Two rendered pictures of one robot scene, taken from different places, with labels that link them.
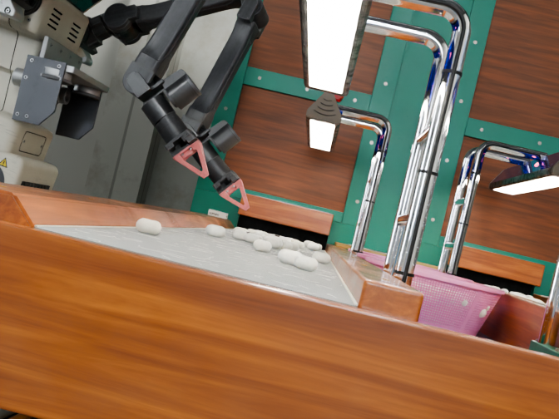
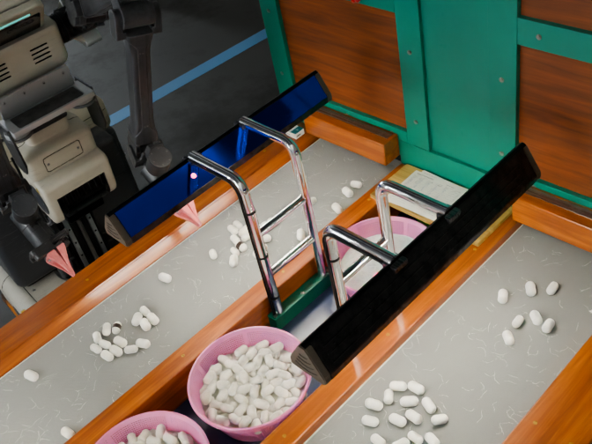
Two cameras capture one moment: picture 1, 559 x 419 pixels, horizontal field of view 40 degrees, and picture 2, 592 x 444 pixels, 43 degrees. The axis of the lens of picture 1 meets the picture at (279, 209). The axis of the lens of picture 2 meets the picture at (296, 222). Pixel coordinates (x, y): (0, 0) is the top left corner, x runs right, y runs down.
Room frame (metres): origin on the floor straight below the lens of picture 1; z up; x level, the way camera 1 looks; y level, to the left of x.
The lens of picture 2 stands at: (1.23, -1.23, 2.02)
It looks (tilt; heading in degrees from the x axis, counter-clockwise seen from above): 40 degrees down; 51
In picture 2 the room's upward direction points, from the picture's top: 13 degrees counter-clockwise
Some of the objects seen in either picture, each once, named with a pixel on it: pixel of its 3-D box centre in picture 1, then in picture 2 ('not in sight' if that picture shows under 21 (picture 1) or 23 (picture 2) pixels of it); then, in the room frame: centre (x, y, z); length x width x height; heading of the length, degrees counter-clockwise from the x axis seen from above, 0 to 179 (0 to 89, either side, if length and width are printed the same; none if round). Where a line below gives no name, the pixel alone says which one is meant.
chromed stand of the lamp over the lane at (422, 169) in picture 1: (362, 165); not in sight; (1.04, -0.10, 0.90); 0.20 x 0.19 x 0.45; 177
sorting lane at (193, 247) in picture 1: (260, 249); (103, 358); (1.59, 0.02, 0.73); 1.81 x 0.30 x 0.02; 177
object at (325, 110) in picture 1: (324, 124); (223, 149); (2.02, -0.06, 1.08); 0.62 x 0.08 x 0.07; 177
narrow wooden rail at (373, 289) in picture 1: (341, 279); (151, 403); (1.58, -0.16, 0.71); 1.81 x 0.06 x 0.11; 177
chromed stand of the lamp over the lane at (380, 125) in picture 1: (338, 196); (262, 223); (2.01, -0.14, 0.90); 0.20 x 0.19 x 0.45; 177
